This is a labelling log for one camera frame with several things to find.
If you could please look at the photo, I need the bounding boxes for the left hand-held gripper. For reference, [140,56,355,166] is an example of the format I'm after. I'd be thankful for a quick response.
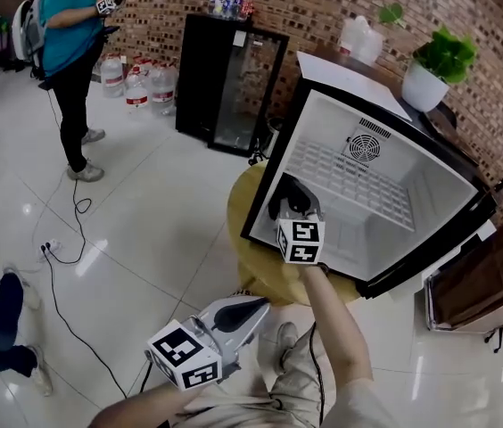
[146,295,271,392]

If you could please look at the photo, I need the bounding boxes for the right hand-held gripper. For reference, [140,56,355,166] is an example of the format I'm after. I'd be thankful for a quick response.
[268,185,326,265]

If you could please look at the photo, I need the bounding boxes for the black mini fridge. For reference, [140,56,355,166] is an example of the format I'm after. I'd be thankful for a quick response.
[240,51,503,302]

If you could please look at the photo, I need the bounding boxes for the person's left forearm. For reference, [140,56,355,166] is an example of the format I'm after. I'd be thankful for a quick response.
[86,379,199,428]

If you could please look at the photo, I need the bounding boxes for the person's right forearm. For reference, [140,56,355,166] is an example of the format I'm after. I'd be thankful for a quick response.
[300,260,375,387]

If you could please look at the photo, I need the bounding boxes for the person's grey shoe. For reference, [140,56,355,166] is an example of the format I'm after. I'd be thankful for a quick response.
[276,322,300,374]

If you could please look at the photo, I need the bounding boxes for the round yellow wooden table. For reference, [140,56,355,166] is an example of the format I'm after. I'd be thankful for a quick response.
[227,160,364,307]

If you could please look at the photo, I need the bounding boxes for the stainless steel kettle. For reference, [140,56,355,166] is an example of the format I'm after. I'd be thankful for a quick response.
[260,116,286,160]

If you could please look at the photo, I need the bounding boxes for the round white fan grille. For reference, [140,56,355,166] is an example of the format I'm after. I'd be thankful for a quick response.
[342,127,389,164]

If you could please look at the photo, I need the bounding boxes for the person's beige trousers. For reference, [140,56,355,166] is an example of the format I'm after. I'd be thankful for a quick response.
[161,323,337,428]

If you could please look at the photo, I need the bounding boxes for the white paper sheet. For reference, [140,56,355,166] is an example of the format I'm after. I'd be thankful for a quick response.
[296,51,413,122]

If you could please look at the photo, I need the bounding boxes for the person's beige shirt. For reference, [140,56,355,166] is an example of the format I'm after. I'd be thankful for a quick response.
[322,372,413,428]

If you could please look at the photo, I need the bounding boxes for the black glass-door cooler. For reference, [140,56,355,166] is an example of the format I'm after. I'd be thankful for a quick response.
[174,12,291,158]

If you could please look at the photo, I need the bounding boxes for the green plant in white pot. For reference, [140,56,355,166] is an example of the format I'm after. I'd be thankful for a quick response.
[378,2,479,113]

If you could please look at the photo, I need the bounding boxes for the cluster of large water jugs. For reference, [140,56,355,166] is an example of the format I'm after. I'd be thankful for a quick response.
[99,53,179,118]

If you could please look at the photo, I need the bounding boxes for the translucent plastic jug red label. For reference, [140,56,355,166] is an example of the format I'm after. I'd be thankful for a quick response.
[338,14,384,66]

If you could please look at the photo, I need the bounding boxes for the brown wood-grain metal cabinet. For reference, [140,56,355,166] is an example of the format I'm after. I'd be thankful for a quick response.
[423,211,503,333]

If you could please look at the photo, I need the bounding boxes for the white power strip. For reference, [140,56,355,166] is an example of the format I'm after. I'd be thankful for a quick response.
[38,237,63,258]

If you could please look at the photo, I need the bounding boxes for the row of small drink bottles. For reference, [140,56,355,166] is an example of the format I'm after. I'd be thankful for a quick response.
[208,0,255,21]

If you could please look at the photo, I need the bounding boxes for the white wire shelf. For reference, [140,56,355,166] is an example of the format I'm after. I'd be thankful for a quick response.
[284,139,416,232]

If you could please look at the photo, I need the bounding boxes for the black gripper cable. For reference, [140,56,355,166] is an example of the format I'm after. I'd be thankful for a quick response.
[139,358,154,394]
[309,321,326,428]

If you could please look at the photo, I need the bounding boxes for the black power cable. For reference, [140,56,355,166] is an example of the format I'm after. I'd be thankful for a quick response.
[45,86,95,267]
[48,256,128,400]

